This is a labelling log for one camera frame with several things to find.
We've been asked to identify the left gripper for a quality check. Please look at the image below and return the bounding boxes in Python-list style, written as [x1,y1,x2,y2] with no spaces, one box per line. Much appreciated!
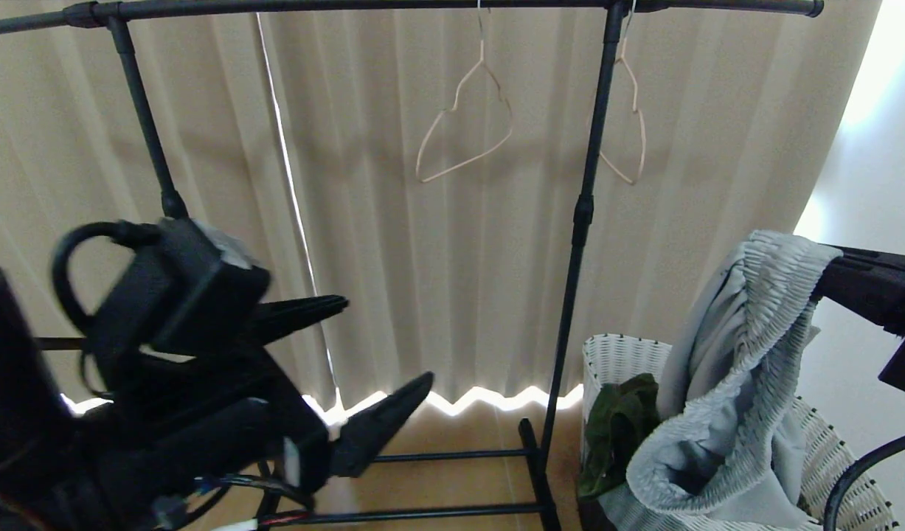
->
[98,295,434,502]

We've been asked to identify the pale grey shorts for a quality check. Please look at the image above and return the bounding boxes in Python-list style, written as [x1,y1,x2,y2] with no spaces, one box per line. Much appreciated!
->
[598,230,844,531]

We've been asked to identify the pink clothes hanger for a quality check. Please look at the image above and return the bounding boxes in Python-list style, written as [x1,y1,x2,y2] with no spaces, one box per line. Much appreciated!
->
[598,0,646,185]
[415,0,514,184]

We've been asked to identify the white laundry basket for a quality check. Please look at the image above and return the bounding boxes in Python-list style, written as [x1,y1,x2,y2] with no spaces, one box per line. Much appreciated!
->
[581,333,899,531]

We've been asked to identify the black clothes rack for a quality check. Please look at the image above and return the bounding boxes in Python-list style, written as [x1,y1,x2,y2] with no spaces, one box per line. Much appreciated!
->
[0,0,824,531]

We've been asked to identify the beige curtain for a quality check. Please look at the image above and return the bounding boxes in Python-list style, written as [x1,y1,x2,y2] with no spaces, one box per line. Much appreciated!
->
[0,0,882,417]

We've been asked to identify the green garment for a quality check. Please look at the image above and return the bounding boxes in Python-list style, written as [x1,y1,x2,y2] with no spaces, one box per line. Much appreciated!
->
[576,372,661,502]

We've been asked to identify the black cable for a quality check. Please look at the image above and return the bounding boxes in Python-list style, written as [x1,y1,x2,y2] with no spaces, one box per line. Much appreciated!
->
[52,221,162,334]
[824,430,905,531]

